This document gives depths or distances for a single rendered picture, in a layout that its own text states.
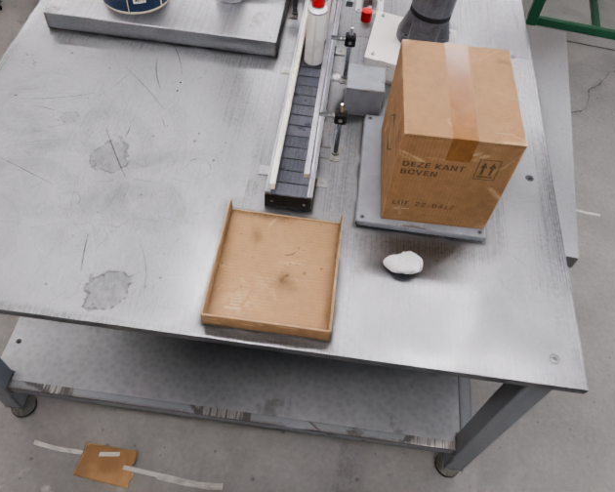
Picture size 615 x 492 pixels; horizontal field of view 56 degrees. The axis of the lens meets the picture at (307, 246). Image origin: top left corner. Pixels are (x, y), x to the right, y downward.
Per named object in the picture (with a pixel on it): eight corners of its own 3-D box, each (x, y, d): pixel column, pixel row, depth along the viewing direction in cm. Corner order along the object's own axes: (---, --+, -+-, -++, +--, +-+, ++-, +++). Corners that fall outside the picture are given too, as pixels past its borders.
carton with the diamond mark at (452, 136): (381, 128, 150) (401, 37, 128) (472, 138, 150) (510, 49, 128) (380, 219, 132) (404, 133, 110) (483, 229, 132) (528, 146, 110)
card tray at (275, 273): (230, 208, 134) (229, 197, 130) (342, 224, 133) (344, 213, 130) (201, 323, 116) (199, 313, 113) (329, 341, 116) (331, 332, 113)
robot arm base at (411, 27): (400, 18, 172) (410, -14, 164) (450, 31, 171) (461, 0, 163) (391, 45, 163) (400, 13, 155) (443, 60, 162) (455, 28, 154)
